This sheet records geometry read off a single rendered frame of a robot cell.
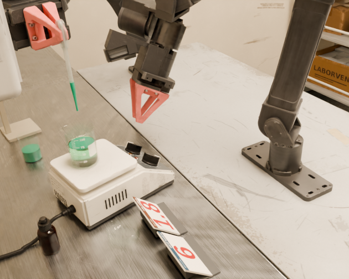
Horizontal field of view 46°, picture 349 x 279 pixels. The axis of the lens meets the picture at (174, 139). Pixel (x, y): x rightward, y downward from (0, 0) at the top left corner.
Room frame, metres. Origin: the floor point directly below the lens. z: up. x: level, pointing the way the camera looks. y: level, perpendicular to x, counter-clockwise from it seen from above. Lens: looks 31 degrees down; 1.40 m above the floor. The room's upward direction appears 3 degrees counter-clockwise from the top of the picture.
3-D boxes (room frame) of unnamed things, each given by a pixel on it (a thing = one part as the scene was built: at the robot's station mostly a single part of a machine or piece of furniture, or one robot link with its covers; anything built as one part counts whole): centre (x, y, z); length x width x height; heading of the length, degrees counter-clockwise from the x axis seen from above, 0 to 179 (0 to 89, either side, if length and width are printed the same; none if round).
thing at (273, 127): (0.68, -0.21, 1.00); 0.09 x 0.06 x 0.06; 154
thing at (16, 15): (0.65, 0.19, 1.22); 0.09 x 0.07 x 0.07; 39
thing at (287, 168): (0.68, -0.22, 0.94); 0.20 x 0.07 x 0.08; 28
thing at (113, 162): (0.62, 0.15, 0.98); 0.12 x 0.12 x 0.01; 39
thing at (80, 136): (0.62, 0.17, 1.02); 0.06 x 0.05 x 0.08; 84
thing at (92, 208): (0.64, 0.13, 0.94); 0.22 x 0.13 x 0.08; 129
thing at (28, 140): (0.78, 0.32, 0.93); 0.04 x 0.04 x 0.06
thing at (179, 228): (0.55, 0.03, 0.92); 0.09 x 0.06 x 0.04; 27
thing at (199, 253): (0.46, -0.01, 0.92); 0.09 x 0.06 x 0.04; 27
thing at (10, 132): (0.91, 0.38, 0.96); 0.08 x 0.08 x 0.13; 35
